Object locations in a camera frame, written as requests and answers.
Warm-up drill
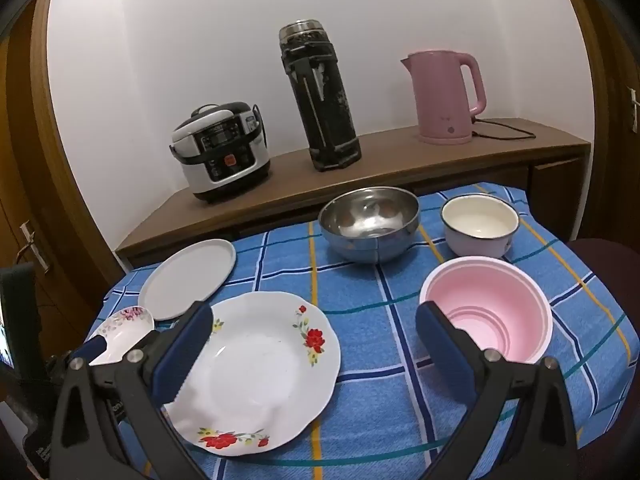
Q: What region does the pink plastic bowl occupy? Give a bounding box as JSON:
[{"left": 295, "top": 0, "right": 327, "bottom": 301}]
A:
[{"left": 419, "top": 256, "right": 554, "bottom": 365}]

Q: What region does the wooden door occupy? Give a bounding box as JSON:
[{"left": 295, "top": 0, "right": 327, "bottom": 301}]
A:
[
  {"left": 575, "top": 0, "right": 640, "bottom": 246},
  {"left": 0, "top": 35, "right": 108, "bottom": 341}
]

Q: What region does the black thermos flask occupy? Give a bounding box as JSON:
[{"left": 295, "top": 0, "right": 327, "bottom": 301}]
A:
[{"left": 278, "top": 20, "right": 362, "bottom": 173}]

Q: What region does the pink electric kettle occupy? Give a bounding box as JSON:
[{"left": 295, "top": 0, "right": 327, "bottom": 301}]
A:
[{"left": 400, "top": 51, "right": 488, "bottom": 146}]

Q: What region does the stainless steel bowl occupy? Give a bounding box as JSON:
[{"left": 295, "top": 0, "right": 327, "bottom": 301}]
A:
[{"left": 318, "top": 186, "right": 421, "bottom": 264}]

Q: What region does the dark maroon chair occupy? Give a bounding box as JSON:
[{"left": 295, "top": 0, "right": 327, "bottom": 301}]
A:
[{"left": 565, "top": 237, "right": 640, "bottom": 461}]

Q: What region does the small pink floral plate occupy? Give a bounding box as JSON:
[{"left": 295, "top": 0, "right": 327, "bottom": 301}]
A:
[{"left": 87, "top": 306, "right": 157, "bottom": 367}]

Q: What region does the white enamel bowl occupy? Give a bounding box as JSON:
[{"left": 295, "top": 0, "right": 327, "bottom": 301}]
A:
[{"left": 440, "top": 194, "right": 521, "bottom": 260}]

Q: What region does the blue plaid tablecloth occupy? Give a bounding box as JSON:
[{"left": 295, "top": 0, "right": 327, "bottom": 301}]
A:
[{"left": 82, "top": 183, "right": 628, "bottom": 480}]

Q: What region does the plain white plate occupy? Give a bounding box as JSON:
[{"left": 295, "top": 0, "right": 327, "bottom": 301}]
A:
[{"left": 137, "top": 239, "right": 237, "bottom": 322}]

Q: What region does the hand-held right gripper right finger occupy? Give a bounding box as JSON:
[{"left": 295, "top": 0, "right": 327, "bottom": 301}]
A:
[{"left": 416, "top": 301, "right": 581, "bottom": 480}]

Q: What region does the white plate with red flowers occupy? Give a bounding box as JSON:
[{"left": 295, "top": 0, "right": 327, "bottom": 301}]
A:
[{"left": 162, "top": 290, "right": 342, "bottom": 457}]

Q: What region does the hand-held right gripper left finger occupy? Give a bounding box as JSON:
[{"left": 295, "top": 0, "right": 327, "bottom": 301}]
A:
[{"left": 50, "top": 301, "right": 216, "bottom": 480}]

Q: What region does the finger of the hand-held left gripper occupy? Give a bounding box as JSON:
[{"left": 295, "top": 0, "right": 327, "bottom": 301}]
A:
[{"left": 47, "top": 336, "right": 109, "bottom": 377}]

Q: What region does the silver and black rice cooker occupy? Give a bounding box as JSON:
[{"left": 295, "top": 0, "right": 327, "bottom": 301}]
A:
[{"left": 169, "top": 101, "right": 273, "bottom": 205}]

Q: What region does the black kettle power cable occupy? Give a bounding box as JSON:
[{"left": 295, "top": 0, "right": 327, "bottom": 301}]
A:
[{"left": 470, "top": 119, "right": 537, "bottom": 140}]

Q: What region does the wooden sideboard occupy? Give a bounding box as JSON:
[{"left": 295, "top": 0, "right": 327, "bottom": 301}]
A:
[{"left": 115, "top": 117, "right": 592, "bottom": 273}]

